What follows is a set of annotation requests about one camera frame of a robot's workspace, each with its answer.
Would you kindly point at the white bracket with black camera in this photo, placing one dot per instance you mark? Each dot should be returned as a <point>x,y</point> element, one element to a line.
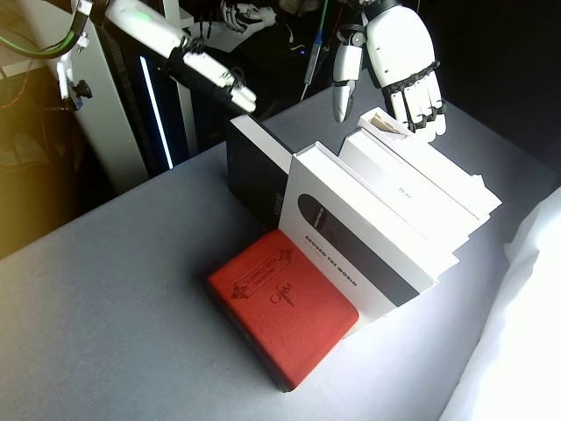
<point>81,90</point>

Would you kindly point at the white AROUND THE WORLD book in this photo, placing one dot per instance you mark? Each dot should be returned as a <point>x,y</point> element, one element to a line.
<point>342,245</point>

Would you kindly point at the red hardcover book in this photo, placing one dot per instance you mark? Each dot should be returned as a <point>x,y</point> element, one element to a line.
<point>280,307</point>

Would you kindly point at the black LET IT BE book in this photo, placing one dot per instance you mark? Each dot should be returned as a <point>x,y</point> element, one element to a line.
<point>254,175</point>

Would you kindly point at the grey tablecloth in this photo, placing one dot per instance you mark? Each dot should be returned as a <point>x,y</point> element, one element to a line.
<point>109,307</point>

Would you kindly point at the white box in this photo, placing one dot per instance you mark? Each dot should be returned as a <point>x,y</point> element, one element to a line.
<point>460,184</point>

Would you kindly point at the small white skeletal hand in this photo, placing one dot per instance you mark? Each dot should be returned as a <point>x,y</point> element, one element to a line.
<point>239,15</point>

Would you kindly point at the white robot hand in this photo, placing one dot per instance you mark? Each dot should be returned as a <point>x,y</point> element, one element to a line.
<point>399,39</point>
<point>140,19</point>

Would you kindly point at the white robot body column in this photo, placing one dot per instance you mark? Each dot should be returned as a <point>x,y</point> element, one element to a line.
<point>109,131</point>

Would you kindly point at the white cloth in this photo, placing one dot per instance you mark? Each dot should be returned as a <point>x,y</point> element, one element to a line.
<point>517,329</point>

